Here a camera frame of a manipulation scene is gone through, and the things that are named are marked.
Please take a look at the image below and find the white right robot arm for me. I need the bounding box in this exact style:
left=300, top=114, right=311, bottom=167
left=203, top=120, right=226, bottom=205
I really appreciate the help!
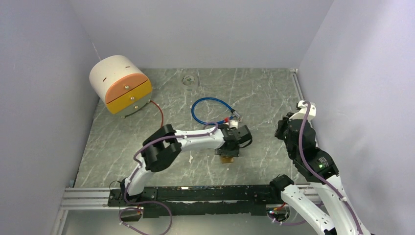
left=269, top=113, right=370, bottom=235

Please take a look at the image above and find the white cylinder with coloured lid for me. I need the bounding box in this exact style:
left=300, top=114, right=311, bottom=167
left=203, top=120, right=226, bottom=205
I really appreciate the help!
left=89, top=55, right=153, bottom=117

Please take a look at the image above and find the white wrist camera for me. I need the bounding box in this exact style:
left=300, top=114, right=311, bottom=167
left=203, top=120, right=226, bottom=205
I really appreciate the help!
left=292, top=100, right=317, bottom=121
left=218, top=118, right=239, bottom=129

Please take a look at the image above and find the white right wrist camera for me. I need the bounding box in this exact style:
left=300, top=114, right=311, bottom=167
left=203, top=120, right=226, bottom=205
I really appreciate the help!
left=292, top=100, right=317, bottom=121

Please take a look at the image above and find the brass padlock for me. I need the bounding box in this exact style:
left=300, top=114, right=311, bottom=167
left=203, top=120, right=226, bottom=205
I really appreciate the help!
left=220, top=156, right=234, bottom=164

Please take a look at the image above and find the blue cable lock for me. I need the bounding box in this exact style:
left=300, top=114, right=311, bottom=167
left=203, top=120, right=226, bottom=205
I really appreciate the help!
left=190, top=97, right=242, bottom=125

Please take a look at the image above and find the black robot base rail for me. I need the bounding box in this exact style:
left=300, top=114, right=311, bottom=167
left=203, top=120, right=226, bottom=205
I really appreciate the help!
left=107, top=185, right=283, bottom=218

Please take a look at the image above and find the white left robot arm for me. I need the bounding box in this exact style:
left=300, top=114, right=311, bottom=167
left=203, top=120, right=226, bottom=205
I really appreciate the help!
left=120, top=123, right=253, bottom=206

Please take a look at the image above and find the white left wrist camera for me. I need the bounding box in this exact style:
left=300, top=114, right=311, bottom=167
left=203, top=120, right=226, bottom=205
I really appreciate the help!
left=218, top=118, right=239, bottom=129

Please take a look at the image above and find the red cable padlock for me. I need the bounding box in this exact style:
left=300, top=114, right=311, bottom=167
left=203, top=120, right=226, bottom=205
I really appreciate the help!
left=149, top=99, right=165, bottom=129

